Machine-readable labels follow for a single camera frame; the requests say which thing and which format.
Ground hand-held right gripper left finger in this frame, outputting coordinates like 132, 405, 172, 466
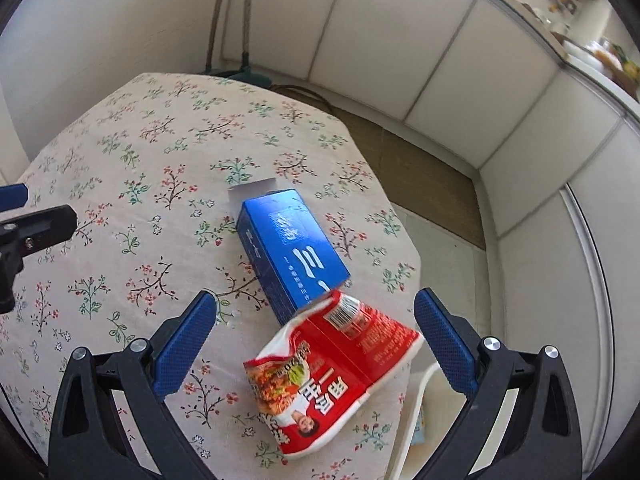
47, 290, 217, 480

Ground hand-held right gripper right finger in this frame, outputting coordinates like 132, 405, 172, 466
414, 287, 583, 480

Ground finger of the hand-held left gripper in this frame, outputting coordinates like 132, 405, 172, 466
0, 205, 78, 314
0, 184, 29, 209

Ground white plastic bin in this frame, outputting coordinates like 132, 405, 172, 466
387, 360, 471, 480

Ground red noodle packet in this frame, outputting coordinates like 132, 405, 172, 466
243, 289, 426, 461

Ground floral tablecloth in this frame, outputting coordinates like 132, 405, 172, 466
0, 72, 426, 480

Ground blue cardboard box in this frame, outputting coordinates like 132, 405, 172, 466
227, 177, 351, 328

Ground brown floor mat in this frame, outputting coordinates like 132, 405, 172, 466
325, 105, 488, 251

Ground green mop head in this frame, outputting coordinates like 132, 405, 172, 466
197, 62, 273, 88

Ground white base cabinets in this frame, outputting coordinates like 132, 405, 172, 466
220, 0, 640, 480

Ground countertop clutter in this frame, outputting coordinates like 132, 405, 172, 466
500, 0, 640, 103

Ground dark hose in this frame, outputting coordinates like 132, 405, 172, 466
272, 85, 336, 113

